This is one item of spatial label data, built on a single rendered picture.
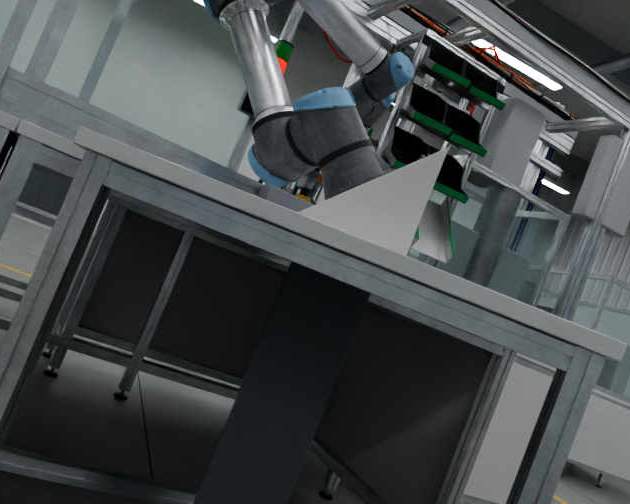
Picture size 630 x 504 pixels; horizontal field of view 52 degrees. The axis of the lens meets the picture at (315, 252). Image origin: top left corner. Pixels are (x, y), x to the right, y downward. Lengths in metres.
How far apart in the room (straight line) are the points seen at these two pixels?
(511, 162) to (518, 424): 1.21
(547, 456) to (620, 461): 6.46
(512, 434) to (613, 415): 4.17
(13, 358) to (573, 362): 0.86
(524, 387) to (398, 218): 2.13
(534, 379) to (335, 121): 2.15
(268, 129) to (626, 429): 6.45
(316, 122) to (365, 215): 0.26
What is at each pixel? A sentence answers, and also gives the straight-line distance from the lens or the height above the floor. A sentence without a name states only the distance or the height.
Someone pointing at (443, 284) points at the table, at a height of 0.84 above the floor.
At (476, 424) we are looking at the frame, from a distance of 2.05.
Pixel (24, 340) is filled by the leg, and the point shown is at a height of 0.52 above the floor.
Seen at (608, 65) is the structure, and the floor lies 4.93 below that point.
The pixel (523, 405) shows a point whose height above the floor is 0.63.
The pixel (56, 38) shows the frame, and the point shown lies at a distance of 1.92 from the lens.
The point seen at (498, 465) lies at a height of 0.34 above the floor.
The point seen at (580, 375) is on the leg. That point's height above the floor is 0.79.
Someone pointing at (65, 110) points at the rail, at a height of 0.92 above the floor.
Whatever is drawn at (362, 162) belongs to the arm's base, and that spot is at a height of 1.02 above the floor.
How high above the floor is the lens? 0.76
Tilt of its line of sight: 3 degrees up
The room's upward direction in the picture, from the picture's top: 22 degrees clockwise
